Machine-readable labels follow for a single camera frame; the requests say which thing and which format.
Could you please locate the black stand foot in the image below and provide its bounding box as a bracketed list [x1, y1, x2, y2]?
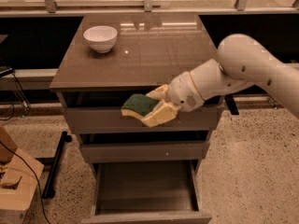
[224, 94, 239, 116]

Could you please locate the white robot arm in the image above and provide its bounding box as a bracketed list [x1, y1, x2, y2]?
[142, 34, 299, 127]

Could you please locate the green and yellow sponge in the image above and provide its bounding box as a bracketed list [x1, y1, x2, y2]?
[121, 93, 159, 119]

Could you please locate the metal window frame rail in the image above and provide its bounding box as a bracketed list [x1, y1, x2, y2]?
[0, 0, 299, 17]

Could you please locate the black floor stand bar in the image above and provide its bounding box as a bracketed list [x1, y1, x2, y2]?
[42, 131, 72, 199]

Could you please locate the wooden box stand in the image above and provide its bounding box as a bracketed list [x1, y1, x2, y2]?
[0, 126, 44, 224]

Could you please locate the grey open bottom drawer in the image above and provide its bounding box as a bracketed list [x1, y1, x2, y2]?
[81, 161, 211, 224]

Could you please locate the white ceramic bowl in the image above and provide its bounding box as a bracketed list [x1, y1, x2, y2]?
[83, 25, 118, 53]

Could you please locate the grey drawer cabinet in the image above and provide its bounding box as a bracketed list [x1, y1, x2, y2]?
[49, 13, 236, 224]

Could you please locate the grey top drawer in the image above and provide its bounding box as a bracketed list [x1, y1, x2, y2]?
[64, 105, 223, 134]

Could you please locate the black cable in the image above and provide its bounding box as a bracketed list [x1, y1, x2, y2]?
[0, 139, 52, 224]

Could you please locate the grey middle drawer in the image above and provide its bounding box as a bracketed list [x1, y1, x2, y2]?
[80, 141, 209, 163]

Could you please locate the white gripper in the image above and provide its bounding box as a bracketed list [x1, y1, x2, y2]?
[141, 72, 205, 127]

